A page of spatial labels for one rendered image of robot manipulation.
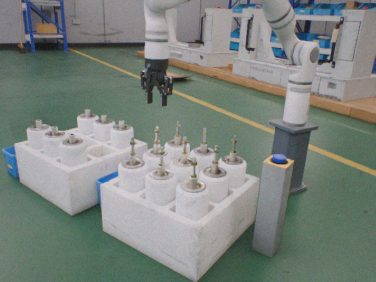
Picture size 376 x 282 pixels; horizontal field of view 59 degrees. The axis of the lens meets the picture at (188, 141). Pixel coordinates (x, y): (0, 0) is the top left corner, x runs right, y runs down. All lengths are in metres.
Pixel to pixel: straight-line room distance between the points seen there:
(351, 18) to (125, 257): 2.59
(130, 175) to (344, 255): 0.74
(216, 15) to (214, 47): 0.38
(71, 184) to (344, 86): 2.38
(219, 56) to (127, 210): 3.64
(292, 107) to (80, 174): 0.86
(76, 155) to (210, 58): 3.36
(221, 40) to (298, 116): 3.20
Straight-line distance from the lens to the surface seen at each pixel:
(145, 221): 1.03
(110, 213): 1.15
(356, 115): 2.93
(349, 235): 1.35
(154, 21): 1.06
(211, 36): 4.44
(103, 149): 1.46
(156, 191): 1.00
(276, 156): 1.01
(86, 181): 1.30
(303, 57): 1.37
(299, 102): 1.40
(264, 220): 1.08
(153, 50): 1.05
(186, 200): 0.93
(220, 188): 1.03
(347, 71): 3.11
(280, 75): 3.47
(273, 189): 1.02
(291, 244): 1.22
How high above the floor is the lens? 0.71
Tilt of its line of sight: 21 degrees down
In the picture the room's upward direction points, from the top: 2 degrees clockwise
